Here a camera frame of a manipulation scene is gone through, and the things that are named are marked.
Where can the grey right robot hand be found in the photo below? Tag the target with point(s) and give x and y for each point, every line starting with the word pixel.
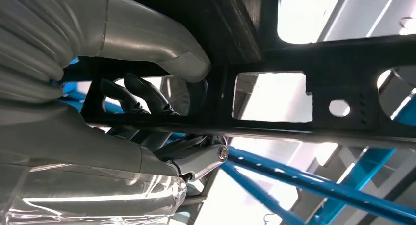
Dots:
pixel 81 145

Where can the blue metal shelf rack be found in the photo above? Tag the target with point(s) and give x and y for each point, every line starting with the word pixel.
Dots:
pixel 325 184

